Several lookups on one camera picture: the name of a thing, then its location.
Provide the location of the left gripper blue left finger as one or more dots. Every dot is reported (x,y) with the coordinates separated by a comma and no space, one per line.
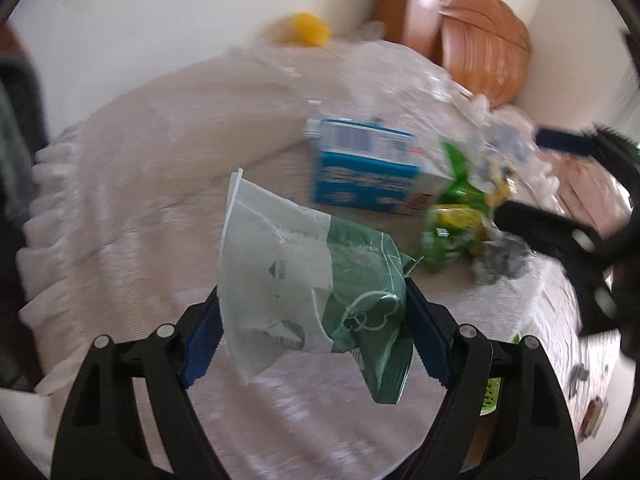
(100,434)

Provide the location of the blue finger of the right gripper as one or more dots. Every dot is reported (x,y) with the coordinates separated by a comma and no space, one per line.
(565,142)

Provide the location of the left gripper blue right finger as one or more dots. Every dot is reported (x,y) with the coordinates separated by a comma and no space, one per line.
(533,436)

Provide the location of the blue white bag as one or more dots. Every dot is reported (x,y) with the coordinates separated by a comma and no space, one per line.
(508,139)

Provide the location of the green yellow snack wrapper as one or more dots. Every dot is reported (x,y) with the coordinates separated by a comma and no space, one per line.
(458,223)

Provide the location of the green white plastic bag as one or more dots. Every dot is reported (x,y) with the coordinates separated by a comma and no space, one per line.
(292,278)

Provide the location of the pink bed sheet mattress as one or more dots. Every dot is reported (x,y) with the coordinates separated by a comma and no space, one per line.
(588,193)

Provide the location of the crumpled grey paper ball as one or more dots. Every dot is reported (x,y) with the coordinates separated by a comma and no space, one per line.
(504,257)

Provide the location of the wooden bed headboard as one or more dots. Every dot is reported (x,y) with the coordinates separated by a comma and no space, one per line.
(482,44)

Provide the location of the blue white milk carton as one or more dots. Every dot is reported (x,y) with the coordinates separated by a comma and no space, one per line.
(371,167)

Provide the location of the yellow round cap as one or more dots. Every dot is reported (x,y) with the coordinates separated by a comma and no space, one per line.
(309,30)

